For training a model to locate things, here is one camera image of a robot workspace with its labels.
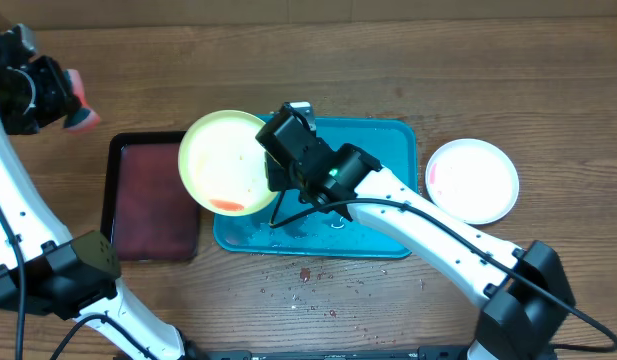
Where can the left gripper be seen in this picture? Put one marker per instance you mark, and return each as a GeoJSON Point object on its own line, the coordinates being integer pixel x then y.
{"type": "Point", "coordinates": [64, 101]}

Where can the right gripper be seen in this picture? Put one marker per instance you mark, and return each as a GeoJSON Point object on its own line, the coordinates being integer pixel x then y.
{"type": "Point", "coordinates": [287, 180]}

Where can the orange and green sponge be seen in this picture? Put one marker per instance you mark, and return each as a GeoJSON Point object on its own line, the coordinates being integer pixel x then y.
{"type": "Point", "coordinates": [84, 118]}

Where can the yellow-green plate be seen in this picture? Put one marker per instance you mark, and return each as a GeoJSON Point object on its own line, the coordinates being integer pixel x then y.
{"type": "Point", "coordinates": [222, 166]}

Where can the white plate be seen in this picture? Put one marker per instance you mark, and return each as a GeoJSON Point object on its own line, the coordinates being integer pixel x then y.
{"type": "Point", "coordinates": [473, 181]}

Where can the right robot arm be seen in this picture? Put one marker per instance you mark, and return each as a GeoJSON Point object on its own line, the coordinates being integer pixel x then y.
{"type": "Point", "coordinates": [523, 294]}

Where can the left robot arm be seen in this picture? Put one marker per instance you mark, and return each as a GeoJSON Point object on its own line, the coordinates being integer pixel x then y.
{"type": "Point", "coordinates": [44, 269]}

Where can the teal plastic tray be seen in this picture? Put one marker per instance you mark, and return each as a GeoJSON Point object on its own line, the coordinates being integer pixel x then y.
{"type": "Point", "coordinates": [391, 141]}

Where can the black tray with red water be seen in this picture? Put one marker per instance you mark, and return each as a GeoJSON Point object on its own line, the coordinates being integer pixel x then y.
{"type": "Point", "coordinates": [147, 214]}

